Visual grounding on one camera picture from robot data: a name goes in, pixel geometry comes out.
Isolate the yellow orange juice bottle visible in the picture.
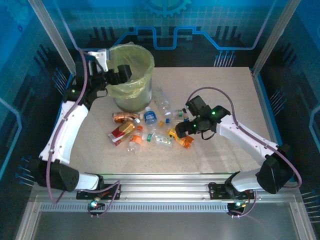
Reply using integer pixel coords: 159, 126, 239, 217
167, 126, 195, 150

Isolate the beige label green-necked bottle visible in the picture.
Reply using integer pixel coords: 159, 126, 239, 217
172, 109, 189, 119

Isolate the clear bottle white green label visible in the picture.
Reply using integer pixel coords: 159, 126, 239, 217
141, 133, 175, 151

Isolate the clear square plastic bottle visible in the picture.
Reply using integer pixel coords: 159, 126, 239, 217
152, 86, 172, 117

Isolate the copper brown label bottle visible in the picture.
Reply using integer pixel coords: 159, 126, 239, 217
112, 111, 145, 124

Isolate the orange label orange-capped bottle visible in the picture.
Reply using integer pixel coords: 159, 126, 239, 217
127, 125, 144, 153

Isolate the red yellow label bottle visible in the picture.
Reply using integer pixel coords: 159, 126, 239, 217
107, 118, 141, 147

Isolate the bin with yellow liner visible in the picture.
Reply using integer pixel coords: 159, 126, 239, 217
106, 43, 155, 100

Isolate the translucent round waste bin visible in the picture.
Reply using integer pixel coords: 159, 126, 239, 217
113, 74, 153, 113

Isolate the right LED controller board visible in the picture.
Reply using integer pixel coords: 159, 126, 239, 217
227, 200, 247, 213

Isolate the led controller board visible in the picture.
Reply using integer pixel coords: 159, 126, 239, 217
87, 197, 106, 211
227, 200, 247, 213

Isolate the left LED controller board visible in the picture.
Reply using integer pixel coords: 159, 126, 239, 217
87, 197, 106, 211

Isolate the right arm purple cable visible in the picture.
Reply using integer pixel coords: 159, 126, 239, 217
186, 86, 303, 219

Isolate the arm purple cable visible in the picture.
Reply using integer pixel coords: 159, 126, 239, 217
186, 86, 303, 219
47, 48, 123, 219

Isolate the aluminium front frame rail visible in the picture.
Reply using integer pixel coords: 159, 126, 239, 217
29, 172, 305, 205

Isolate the left aluminium corner post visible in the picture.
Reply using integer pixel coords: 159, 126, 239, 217
27, 0, 79, 76

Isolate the aluminium corner post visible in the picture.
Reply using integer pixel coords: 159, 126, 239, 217
252, 0, 302, 73
27, 0, 79, 76

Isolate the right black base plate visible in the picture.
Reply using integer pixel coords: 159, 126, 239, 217
208, 183, 255, 201

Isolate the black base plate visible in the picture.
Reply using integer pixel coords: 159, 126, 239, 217
208, 183, 255, 201
76, 183, 121, 201

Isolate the slotted grey cable duct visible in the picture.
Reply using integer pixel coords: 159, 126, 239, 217
39, 203, 293, 213

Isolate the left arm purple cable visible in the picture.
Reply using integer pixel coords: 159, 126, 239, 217
47, 48, 123, 219

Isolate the right aluminium corner post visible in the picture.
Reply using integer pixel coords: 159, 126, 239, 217
252, 0, 302, 73

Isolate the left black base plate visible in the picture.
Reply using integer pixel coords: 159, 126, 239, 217
76, 183, 121, 201

